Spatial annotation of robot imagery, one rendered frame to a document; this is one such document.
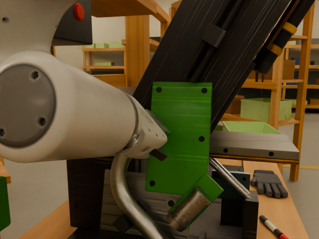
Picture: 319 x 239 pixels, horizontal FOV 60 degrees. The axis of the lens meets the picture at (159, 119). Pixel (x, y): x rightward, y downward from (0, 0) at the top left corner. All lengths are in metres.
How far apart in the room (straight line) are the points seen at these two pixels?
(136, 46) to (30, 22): 1.07
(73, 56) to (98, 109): 10.65
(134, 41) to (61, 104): 1.16
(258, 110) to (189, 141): 2.83
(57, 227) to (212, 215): 0.42
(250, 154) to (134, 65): 0.85
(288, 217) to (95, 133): 0.71
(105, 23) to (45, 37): 10.12
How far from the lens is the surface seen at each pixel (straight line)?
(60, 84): 0.20
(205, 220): 0.79
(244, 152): 0.63
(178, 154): 0.52
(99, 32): 10.48
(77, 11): 0.60
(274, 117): 3.16
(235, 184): 0.67
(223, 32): 0.50
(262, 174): 1.08
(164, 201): 0.55
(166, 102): 0.53
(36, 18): 0.30
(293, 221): 0.86
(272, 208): 0.90
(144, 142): 0.35
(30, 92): 0.21
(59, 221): 0.86
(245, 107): 3.44
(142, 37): 1.33
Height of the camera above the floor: 1.30
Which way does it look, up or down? 10 degrees down
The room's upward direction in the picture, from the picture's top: straight up
